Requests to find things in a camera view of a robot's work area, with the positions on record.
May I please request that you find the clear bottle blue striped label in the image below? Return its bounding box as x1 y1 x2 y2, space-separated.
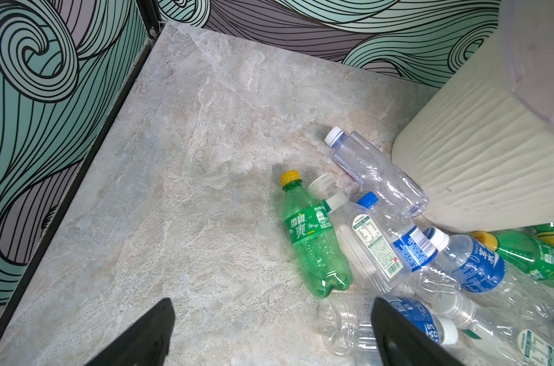
357 192 461 301

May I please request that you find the clear bottle green white label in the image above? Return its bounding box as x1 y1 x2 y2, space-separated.
308 174 410 295

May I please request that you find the pink bin liner bag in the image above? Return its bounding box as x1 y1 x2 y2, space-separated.
499 1 554 129

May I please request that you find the Pocari bottle blue label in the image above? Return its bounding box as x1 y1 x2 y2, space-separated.
316 293 458 356

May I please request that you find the green bottle yellow cap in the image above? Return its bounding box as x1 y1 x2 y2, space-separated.
469 230 554 288

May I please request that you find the black frame post left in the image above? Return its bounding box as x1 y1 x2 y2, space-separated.
135 0 164 41

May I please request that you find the clear bottle white cap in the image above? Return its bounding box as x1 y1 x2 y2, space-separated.
324 127 429 217

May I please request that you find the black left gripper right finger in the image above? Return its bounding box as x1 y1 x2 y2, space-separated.
371 297 461 365

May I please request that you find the cream ribbed trash bin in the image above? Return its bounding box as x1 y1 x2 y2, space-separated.
390 27 554 234

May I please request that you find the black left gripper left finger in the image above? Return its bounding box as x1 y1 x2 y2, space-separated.
87 297 176 365

